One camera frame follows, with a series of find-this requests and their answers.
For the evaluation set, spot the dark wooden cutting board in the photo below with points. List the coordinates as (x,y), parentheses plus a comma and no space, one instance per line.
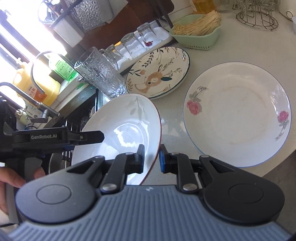
(133,15)

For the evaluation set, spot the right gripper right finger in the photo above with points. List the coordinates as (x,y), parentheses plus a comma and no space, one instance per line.
(180,165)

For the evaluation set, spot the white electric cooking pot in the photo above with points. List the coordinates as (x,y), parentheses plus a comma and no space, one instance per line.
(287,8)

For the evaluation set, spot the steel kitchen faucet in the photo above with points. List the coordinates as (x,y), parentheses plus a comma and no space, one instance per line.
(33,84)

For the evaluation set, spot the white tray with glasses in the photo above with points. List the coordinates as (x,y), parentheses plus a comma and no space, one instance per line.
(147,37)

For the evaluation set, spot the white rose pattern plate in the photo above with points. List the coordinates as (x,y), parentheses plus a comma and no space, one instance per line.
(238,113)

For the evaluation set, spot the green basket of noodles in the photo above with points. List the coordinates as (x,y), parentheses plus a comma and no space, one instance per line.
(198,32)

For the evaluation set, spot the red lid oil jar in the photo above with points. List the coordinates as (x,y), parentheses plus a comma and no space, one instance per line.
(202,6)

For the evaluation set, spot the tall textured drinking glass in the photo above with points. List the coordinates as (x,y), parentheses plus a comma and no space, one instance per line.
(100,73)

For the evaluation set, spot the rabbit pattern plate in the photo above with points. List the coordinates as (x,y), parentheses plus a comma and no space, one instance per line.
(159,72)

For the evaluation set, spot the wire cup drying rack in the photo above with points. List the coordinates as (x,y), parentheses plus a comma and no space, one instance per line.
(257,14)

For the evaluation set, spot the person's left hand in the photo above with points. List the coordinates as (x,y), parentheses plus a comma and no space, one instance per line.
(9,176)

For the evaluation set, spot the green detergent bottle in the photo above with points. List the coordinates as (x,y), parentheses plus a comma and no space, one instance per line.
(60,66)

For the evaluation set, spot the black kitchen sink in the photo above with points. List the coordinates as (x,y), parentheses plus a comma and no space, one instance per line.
(75,115)

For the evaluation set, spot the white leaf pattern bowl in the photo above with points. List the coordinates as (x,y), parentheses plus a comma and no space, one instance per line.
(126,121)

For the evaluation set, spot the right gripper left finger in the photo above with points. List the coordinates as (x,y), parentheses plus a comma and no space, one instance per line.
(115,171)

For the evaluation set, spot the black dish rack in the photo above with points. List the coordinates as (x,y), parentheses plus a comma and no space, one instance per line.
(73,19)

